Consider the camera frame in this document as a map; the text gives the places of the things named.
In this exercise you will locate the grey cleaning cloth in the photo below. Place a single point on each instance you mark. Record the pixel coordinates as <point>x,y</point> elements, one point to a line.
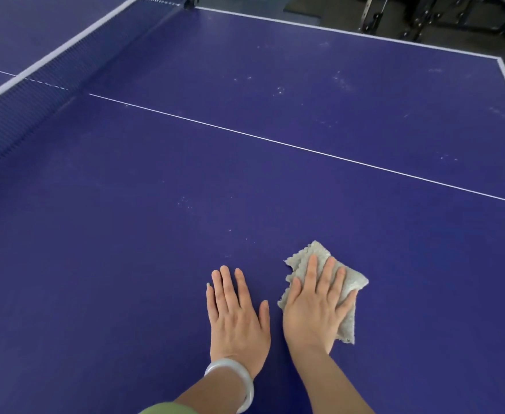
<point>313,250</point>

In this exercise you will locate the person's left forearm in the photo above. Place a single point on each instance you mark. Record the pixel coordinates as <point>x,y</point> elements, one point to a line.
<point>213,392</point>

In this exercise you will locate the black net post clamp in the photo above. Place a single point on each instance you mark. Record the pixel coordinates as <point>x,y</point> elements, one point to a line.
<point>190,0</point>

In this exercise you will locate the dark table tennis net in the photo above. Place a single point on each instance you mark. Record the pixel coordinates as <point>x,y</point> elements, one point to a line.
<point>62,73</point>

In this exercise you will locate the dark floor mat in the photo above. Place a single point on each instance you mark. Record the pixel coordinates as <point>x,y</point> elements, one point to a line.
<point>343,12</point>

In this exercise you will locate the blue table tennis table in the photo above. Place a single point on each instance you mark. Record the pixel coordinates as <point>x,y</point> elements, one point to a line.
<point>278,168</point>

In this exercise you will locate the person's left hand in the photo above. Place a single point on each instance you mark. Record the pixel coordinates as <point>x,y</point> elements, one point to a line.
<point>237,332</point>

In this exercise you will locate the person's right hand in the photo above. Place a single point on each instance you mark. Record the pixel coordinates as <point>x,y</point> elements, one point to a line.
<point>313,319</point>

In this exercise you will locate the black weight bench machine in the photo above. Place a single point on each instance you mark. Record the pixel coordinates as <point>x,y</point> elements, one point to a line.
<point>472,17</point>

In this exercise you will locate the person's right forearm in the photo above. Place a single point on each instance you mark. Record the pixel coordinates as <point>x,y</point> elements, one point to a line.
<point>330,383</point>

